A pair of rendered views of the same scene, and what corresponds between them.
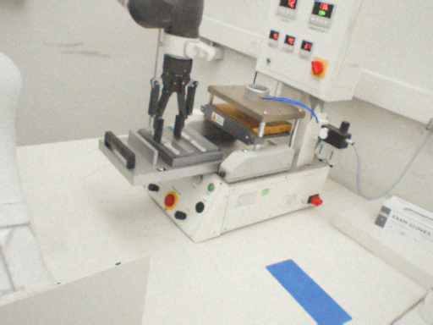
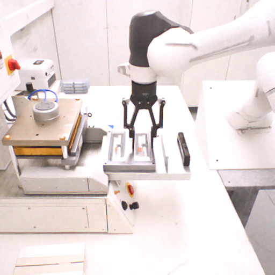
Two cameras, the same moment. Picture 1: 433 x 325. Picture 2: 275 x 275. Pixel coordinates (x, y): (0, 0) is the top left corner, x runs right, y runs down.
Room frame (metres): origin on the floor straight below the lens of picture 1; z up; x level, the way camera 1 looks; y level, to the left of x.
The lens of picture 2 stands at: (1.59, 0.61, 1.52)
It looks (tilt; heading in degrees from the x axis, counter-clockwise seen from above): 33 degrees down; 220
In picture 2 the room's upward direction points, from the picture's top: 1 degrees clockwise
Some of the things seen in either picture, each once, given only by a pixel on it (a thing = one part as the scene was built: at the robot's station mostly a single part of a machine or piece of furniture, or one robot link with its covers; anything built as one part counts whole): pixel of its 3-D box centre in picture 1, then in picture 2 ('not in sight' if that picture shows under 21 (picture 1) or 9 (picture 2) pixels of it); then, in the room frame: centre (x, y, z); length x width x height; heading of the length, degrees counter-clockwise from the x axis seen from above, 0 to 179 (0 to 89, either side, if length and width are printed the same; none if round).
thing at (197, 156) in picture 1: (179, 144); (129, 149); (1.04, 0.12, 0.98); 0.20 x 0.17 x 0.03; 42
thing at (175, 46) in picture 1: (190, 47); (137, 69); (1.01, 0.12, 1.26); 0.13 x 0.12 x 0.05; 42
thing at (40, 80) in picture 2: not in sight; (34, 74); (0.72, -1.02, 0.88); 0.25 x 0.20 x 0.17; 127
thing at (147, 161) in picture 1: (164, 149); (143, 152); (1.00, 0.15, 0.97); 0.30 x 0.22 x 0.08; 132
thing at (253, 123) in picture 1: (254, 112); (50, 127); (1.20, -0.08, 1.07); 0.22 x 0.17 x 0.10; 42
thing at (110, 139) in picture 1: (119, 148); (183, 147); (0.91, 0.26, 0.99); 0.15 x 0.02 x 0.04; 42
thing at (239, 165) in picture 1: (256, 162); (82, 131); (1.05, -0.11, 0.97); 0.26 x 0.05 x 0.07; 132
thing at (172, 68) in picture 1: (176, 74); (143, 94); (1.01, 0.15, 1.19); 0.08 x 0.08 x 0.09
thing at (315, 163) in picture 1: (250, 150); (46, 161); (1.23, -0.10, 0.93); 0.46 x 0.35 x 0.01; 132
